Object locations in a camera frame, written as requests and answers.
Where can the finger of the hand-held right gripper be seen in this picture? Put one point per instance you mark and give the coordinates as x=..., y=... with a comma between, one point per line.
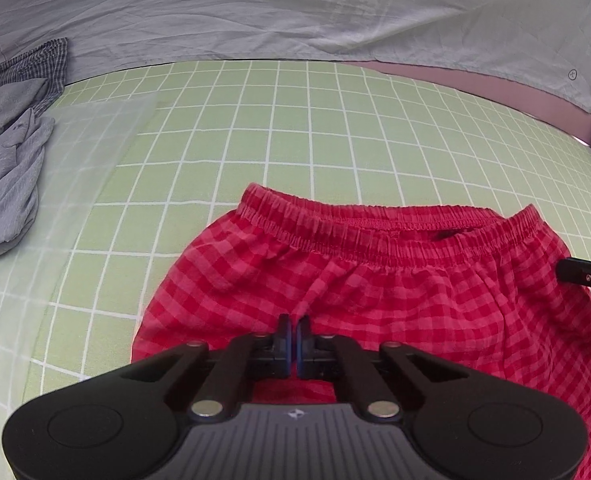
x=575, y=270

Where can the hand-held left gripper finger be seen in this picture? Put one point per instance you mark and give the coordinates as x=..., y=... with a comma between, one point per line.
x=300, y=346
x=287, y=346

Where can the red checked shorts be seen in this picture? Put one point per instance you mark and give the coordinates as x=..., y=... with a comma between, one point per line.
x=415, y=290

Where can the pink mattress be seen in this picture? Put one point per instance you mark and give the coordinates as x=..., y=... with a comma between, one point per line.
x=500, y=95

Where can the green grid mat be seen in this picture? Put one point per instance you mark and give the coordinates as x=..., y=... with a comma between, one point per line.
x=325, y=135

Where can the grey garment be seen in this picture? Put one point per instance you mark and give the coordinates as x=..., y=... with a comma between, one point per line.
x=5, y=180

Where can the grey bed sheet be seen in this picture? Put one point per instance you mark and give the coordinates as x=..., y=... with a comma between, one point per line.
x=225, y=10

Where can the blue plaid garment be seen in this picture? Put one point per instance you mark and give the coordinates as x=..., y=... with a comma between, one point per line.
x=40, y=67

